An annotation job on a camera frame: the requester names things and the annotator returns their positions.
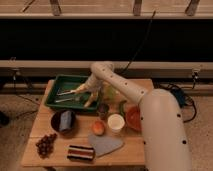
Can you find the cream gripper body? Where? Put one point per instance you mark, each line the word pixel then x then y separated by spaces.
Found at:
pixel 92 85

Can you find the yellow banana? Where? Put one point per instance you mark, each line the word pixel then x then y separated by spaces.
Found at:
pixel 90 101

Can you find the green plastic tray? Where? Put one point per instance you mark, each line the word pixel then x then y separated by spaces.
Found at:
pixel 60 96

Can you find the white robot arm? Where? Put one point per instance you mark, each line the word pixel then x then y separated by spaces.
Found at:
pixel 165 141

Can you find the red bowl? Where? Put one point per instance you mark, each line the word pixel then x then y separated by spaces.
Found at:
pixel 133 118

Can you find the dark brown bowl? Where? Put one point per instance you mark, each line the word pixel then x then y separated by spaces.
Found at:
pixel 55 121

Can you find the light green cup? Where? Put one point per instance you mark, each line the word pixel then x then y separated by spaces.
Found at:
pixel 109 93

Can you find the silver fork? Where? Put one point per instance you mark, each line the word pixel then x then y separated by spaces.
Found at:
pixel 68 99

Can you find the white dish brush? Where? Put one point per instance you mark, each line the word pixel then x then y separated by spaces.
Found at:
pixel 66 92

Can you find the blue sponge block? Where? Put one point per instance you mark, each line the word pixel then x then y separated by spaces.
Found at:
pixel 65 121

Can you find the white cup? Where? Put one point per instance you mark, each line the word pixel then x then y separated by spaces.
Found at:
pixel 115 123

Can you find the orange peach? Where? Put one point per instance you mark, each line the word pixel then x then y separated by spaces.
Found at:
pixel 98 128

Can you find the wooden table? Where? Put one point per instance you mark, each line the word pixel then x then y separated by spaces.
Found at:
pixel 130 154

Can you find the grey blue cloth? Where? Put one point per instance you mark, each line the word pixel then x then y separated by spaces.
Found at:
pixel 104 144

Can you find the striped cloth block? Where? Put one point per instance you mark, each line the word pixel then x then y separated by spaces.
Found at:
pixel 81 153

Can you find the purple grape bunch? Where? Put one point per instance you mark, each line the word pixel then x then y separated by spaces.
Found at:
pixel 45 145

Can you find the blue black device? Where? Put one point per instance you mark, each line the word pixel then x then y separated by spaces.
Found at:
pixel 180 96

